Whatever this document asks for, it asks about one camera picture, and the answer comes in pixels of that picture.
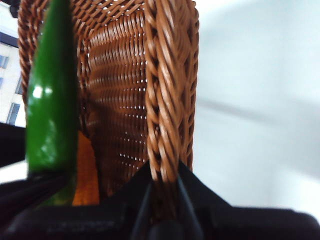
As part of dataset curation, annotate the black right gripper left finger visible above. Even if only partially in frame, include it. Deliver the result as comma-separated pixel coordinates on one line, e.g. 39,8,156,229
0,161,154,240

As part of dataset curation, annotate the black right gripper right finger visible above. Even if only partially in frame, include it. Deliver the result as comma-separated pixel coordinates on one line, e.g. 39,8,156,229
177,161,320,240

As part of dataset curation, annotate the orange toy corn cob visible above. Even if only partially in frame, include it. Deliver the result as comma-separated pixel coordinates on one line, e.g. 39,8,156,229
72,129,101,207

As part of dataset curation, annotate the brown wicker basket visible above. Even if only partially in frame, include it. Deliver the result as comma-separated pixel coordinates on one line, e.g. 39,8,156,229
17,0,201,221

